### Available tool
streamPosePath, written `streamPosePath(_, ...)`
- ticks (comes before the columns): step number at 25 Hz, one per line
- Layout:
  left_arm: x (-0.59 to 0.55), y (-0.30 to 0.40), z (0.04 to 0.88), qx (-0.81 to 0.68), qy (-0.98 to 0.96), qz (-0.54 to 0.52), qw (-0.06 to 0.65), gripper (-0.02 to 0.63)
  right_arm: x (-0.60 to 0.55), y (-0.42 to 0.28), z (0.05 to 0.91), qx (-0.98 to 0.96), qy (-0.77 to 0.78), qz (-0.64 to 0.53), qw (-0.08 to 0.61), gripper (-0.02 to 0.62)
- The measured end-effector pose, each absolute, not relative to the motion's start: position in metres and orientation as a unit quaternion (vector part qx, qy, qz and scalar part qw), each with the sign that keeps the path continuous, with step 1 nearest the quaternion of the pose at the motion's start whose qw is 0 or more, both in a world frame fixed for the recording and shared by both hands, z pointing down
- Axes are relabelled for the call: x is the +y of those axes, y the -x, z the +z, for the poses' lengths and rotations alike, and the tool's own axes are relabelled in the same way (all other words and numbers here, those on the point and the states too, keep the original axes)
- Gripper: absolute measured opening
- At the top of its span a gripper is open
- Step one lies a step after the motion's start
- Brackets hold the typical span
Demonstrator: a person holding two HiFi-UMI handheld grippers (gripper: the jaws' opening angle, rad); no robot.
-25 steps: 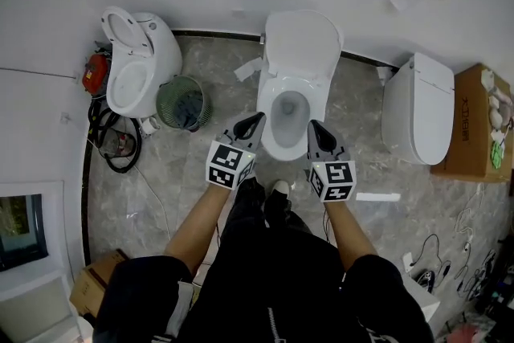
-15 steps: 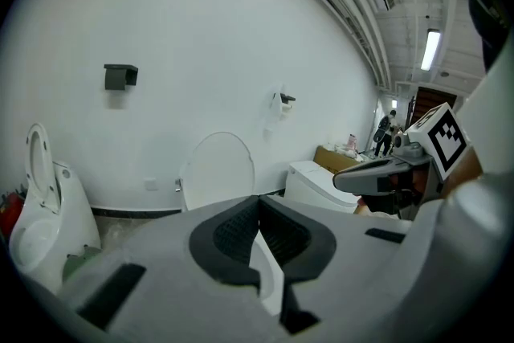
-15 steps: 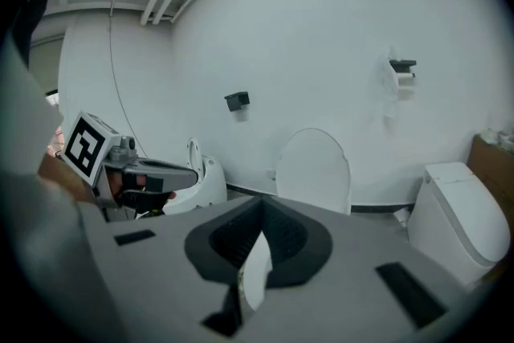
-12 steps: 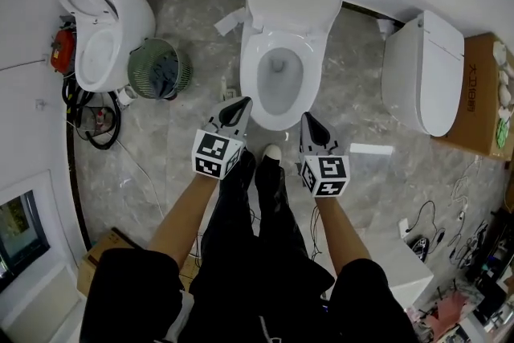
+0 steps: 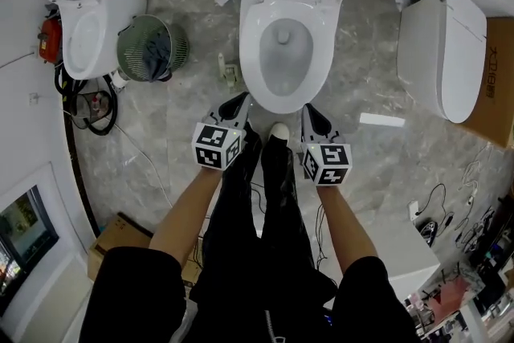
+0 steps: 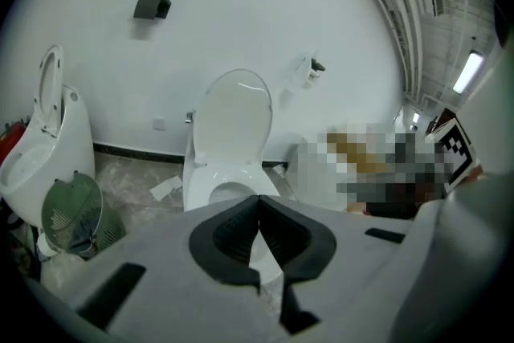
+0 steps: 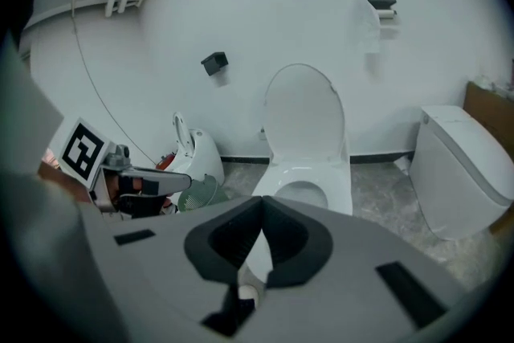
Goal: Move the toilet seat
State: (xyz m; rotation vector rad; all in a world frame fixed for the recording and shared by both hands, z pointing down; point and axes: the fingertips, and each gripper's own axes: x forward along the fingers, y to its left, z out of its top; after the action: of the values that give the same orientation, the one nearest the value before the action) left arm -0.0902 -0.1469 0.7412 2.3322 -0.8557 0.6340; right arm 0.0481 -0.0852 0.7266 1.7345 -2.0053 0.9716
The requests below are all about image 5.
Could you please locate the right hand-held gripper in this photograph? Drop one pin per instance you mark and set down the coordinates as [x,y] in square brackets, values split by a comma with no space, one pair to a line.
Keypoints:
[329,164]

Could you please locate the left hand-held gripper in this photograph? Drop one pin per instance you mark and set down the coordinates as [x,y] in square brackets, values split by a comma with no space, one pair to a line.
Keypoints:
[219,146]

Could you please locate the person's right forearm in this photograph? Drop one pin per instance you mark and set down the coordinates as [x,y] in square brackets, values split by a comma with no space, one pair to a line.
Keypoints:
[345,229]

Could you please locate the person's left forearm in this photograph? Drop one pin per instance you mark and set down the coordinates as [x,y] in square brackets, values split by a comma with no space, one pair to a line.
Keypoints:
[184,213]

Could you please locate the white floor-standing toilet bowl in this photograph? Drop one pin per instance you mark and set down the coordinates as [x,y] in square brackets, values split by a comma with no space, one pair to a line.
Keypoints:
[285,64]

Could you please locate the white closed smart toilet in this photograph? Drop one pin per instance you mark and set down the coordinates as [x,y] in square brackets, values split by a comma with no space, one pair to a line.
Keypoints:
[433,52]

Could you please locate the beige plastic floor tool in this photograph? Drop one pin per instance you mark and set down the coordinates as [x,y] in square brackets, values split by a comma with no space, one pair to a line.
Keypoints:
[229,76]

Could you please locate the person's right white shoe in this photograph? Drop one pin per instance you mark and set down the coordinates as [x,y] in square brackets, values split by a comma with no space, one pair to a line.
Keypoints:
[279,130]

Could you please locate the person's black trousers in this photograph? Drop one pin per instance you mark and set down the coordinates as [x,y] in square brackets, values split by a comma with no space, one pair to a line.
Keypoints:
[277,193]

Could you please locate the dark grey bin bag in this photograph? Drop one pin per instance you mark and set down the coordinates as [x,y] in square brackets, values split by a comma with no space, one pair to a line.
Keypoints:
[158,52]

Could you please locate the green mesh waste basket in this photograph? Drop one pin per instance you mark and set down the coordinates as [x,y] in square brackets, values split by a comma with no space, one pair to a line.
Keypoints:
[132,48]

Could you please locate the white pipe fitting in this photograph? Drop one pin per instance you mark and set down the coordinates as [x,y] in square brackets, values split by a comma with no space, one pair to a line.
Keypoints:
[119,79]

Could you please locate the small red-capped bottle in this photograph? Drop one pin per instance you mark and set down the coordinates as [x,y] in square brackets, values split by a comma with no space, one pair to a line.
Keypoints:
[95,102]

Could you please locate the white rectangular box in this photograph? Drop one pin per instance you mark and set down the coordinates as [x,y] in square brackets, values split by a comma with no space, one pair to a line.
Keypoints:
[409,257]

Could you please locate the plain brown cardboard box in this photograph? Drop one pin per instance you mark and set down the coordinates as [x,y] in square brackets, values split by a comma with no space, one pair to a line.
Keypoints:
[120,237]

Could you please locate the large-print brown cardboard box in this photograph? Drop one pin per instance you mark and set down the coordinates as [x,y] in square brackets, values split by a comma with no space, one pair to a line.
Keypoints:
[498,92]

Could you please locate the red machine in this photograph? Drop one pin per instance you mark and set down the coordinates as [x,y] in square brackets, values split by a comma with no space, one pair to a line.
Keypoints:
[50,38]

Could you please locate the dark-framed window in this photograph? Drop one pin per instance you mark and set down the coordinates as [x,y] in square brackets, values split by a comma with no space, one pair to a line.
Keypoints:
[24,237]

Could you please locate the white wall socket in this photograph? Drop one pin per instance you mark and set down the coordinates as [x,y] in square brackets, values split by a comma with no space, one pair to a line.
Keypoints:
[33,99]

